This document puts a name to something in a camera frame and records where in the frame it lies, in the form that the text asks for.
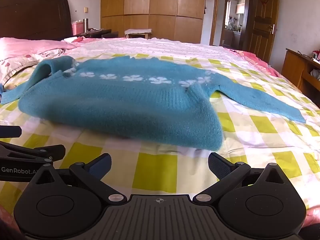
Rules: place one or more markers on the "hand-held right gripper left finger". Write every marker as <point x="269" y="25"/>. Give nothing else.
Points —
<point x="102" y="166"/>

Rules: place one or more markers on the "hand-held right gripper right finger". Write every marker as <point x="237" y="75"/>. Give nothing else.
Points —
<point x="218" y="166"/>

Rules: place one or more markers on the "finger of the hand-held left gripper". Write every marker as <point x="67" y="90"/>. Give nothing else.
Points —
<point x="53" y="152"/>
<point x="10" y="132"/>

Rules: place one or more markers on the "teal knitted flower sweater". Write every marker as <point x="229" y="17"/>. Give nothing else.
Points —
<point x="125" y="105"/>

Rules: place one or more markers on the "blue cloth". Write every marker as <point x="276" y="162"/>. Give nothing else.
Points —
<point x="1" y="91"/>

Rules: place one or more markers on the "yellow-green checked bed sheet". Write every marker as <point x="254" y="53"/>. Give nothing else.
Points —
<point x="262" y="126"/>

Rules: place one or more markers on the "pink satin quilt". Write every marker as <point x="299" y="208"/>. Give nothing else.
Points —
<point x="25" y="48"/>

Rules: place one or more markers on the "dark wooden headboard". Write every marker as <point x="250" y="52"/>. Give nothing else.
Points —
<point x="32" y="17"/>

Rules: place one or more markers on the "pink storage box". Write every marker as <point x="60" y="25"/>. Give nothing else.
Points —
<point x="78" y="27"/>

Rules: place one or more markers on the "wooden desk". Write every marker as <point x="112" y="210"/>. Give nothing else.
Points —
<point x="295" y="65"/>

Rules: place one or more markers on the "dark nightstand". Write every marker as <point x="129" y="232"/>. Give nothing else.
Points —
<point x="98" y="33"/>

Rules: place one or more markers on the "steel thermos flask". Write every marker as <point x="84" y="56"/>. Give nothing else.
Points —
<point x="86" y="24"/>

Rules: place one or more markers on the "wooden stool with cloth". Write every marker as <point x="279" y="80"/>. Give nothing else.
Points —
<point x="138" y="32"/>

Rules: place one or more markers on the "brown wooden door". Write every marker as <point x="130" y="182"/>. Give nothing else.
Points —
<point x="261" y="30"/>

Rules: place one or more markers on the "wooden wardrobe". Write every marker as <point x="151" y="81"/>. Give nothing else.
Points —
<point x="160" y="7"/>

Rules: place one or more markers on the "beige wall switch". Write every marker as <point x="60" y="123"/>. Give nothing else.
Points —
<point x="86" y="10"/>

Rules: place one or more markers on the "wooden door frame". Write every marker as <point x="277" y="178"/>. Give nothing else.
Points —
<point x="215" y="12"/>

